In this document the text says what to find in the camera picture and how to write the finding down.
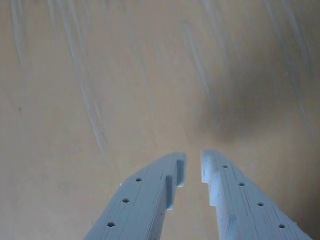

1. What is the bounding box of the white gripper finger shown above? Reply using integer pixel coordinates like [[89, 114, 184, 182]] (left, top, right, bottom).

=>
[[83, 151, 188, 240], [200, 148, 313, 240]]

